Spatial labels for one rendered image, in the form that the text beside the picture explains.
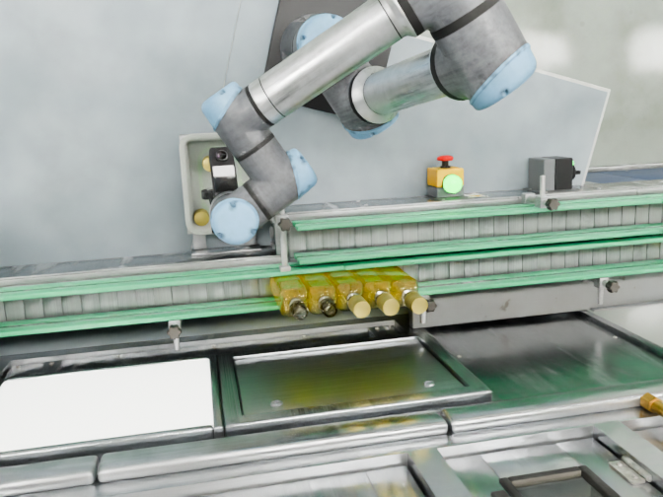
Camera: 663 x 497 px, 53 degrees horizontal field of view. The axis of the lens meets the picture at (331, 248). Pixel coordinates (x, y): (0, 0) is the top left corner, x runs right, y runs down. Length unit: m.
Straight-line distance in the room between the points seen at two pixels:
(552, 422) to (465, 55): 0.61
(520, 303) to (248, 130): 0.90
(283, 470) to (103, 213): 0.81
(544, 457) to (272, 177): 0.62
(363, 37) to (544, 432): 0.69
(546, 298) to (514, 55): 0.84
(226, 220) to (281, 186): 0.11
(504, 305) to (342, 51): 0.87
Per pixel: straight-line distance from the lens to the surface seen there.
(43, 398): 1.35
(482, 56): 1.03
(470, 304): 1.65
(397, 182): 1.66
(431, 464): 1.05
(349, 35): 1.04
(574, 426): 1.19
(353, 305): 1.26
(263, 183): 1.09
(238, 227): 1.07
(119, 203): 1.60
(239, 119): 1.07
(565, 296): 1.76
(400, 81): 1.22
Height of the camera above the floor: 2.33
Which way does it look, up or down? 74 degrees down
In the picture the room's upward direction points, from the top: 133 degrees clockwise
